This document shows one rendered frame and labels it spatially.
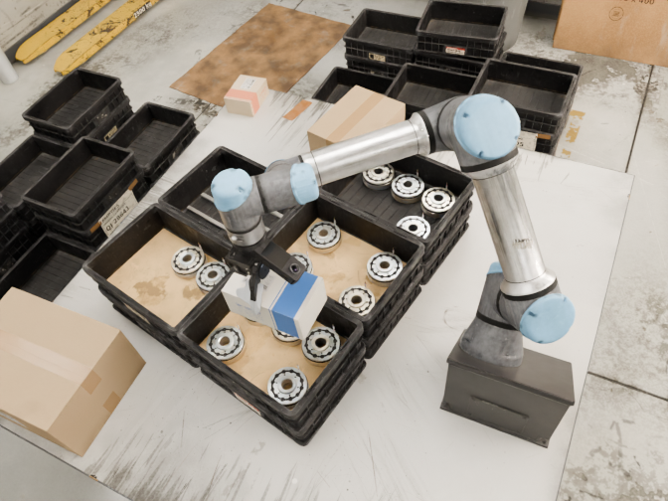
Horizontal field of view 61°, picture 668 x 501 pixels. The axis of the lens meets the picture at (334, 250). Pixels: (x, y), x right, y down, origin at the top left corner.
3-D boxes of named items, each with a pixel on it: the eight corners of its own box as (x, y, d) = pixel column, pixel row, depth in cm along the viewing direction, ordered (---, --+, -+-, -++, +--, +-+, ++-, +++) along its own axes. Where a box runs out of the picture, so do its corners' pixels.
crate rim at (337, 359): (366, 328, 146) (366, 324, 144) (293, 422, 133) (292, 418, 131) (250, 260, 163) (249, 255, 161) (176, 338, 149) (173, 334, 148)
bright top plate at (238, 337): (250, 338, 153) (250, 337, 153) (226, 367, 149) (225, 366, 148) (225, 320, 157) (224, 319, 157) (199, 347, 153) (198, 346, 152)
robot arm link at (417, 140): (463, 89, 128) (254, 156, 124) (483, 87, 117) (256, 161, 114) (474, 139, 131) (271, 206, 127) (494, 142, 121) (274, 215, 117)
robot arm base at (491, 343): (527, 357, 143) (539, 320, 141) (512, 373, 130) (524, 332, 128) (470, 335, 150) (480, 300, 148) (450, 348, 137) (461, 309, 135)
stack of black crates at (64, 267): (70, 261, 269) (45, 231, 251) (118, 281, 259) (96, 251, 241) (8, 330, 248) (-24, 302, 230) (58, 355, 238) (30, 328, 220)
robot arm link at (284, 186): (305, 156, 115) (252, 170, 114) (312, 161, 104) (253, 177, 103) (315, 194, 117) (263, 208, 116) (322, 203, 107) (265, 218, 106)
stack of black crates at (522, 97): (556, 150, 283) (578, 74, 247) (541, 192, 268) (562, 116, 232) (477, 132, 296) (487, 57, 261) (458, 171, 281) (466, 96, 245)
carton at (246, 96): (244, 88, 246) (240, 74, 240) (269, 92, 242) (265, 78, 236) (228, 112, 237) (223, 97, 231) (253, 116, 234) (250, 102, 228)
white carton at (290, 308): (327, 298, 135) (323, 277, 128) (303, 340, 129) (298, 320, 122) (255, 272, 142) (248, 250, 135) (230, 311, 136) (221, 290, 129)
